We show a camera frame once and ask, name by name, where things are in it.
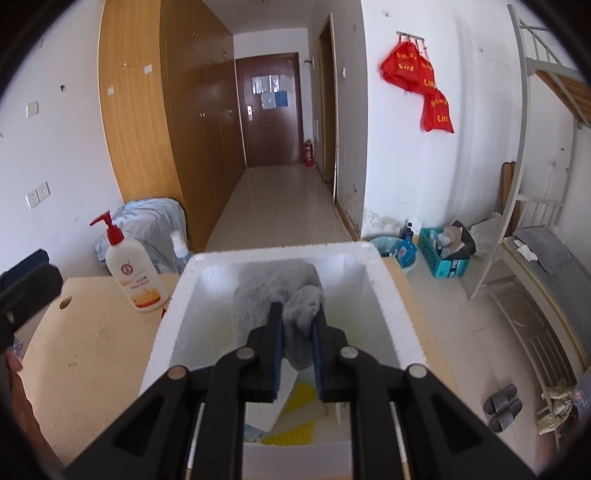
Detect wooden wardrobe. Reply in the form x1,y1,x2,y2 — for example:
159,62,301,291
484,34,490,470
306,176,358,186
98,0,245,252

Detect light blue bedding bundle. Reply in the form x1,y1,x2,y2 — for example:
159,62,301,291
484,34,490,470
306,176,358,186
95,198,188,273

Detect white lotion pump bottle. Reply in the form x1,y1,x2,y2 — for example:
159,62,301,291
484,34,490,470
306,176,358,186
90,211,170,313

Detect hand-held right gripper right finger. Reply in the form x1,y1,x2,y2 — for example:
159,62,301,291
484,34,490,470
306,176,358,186
312,314,539,480

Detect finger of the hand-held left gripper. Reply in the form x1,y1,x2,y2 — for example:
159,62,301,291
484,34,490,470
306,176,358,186
0,249,64,343

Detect yellow foam net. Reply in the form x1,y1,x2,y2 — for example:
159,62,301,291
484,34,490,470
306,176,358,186
263,383,320,446

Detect dark brown entrance door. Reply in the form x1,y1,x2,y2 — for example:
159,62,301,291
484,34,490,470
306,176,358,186
235,52,305,168

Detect person's left forearm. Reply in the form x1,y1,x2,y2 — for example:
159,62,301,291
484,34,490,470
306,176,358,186
4,348,63,469

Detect double wall socket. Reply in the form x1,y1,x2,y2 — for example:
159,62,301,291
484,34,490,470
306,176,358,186
26,182,51,209

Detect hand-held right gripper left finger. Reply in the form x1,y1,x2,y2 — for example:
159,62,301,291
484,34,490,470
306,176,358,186
65,302,284,480

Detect white plastic bag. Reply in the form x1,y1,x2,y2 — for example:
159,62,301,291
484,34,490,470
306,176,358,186
471,212,504,251

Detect red bag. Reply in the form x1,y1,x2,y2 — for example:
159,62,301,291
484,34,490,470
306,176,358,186
407,55,437,95
381,39,423,92
420,89,454,134

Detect metal bunk bed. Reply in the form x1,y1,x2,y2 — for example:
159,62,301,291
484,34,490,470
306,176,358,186
468,4,591,453

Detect dark crumpled bag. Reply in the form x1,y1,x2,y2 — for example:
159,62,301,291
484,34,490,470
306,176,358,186
442,220,476,259

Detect blue plastic crate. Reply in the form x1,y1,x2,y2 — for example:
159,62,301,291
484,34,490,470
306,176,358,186
419,227,472,279

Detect blue spray bottle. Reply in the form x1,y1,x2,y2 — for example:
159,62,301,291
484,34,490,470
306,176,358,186
170,231,191,274

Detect white foam box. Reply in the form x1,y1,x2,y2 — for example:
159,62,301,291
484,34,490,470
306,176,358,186
139,243,428,480

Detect grey blanket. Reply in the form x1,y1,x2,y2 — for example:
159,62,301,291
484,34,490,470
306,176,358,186
512,225,573,276

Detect pale crumpled bag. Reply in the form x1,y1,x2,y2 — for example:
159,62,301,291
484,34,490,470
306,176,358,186
538,378,579,435

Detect wooden board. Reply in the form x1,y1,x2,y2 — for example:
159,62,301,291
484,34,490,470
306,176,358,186
501,161,518,223

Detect brown side door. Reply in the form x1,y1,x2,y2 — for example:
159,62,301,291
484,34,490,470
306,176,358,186
318,13,340,185

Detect grey cloth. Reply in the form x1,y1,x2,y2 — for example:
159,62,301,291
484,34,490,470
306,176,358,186
232,261,325,371

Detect blue plastic basin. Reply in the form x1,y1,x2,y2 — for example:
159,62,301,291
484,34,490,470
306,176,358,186
369,236,419,271

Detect grey slipper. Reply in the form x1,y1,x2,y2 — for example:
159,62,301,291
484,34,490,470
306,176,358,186
489,399,524,433
483,384,519,416

